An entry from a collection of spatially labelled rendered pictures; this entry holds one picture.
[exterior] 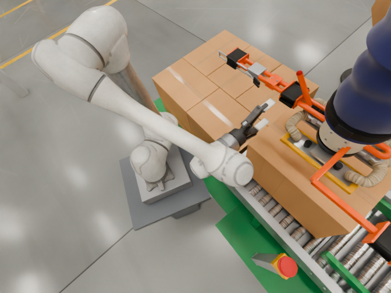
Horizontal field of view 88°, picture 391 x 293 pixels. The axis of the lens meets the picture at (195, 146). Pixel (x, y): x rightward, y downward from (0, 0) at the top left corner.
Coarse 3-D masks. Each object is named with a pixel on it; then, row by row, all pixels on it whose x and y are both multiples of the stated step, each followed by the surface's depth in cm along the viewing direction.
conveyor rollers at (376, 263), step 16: (256, 192) 141; (272, 208) 135; (288, 224) 129; (320, 240) 122; (336, 240) 122; (320, 256) 119; (352, 256) 116; (336, 272) 114; (368, 272) 112; (352, 288) 110; (384, 288) 108
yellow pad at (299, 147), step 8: (288, 136) 93; (304, 136) 91; (288, 144) 91; (296, 144) 90; (304, 144) 88; (312, 144) 89; (296, 152) 90; (304, 152) 88; (312, 160) 86; (336, 168) 81; (344, 168) 82; (352, 168) 82; (328, 176) 82; (336, 176) 81; (336, 184) 81; (344, 184) 80; (352, 184) 79; (352, 192) 78
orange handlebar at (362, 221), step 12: (264, 72) 97; (276, 84) 95; (312, 108) 84; (324, 108) 83; (324, 120) 81; (384, 144) 73; (336, 156) 73; (384, 156) 71; (324, 168) 72; (312, 180) 71; (324, 192) 69; (336, 204) 67; (360, 216) 64; (372, 228) 62
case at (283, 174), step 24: (264, 144) 112; (264, 168) 117; (288, 168) 104; (312, 168) 102; (360, 168) 99; (288, 192) 112; (312, 192) 97; (336, 192) 95; (360, 192) 94; (384, 192) 92; (312, 216) 106; (336, 216) 91
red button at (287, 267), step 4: (284, 256) 80; (280, 260) 79; (284, 260) 79; (288, 260) 79; (292, 260) 78; (280, 264) 78; (284, 264) 78; (288, 264) 78; (292, 264) 78; (296, 264) 78; (280, 268) 78; (284, 268) 78; (288, 268) 77; (292, 268) 77; (296, 268) 78; (280, 272) 78; (284, 272) 77; (288, 272) 77; (292, 272) 77; (296, 272) 77; (288, 276) 77; (292, 276) 77
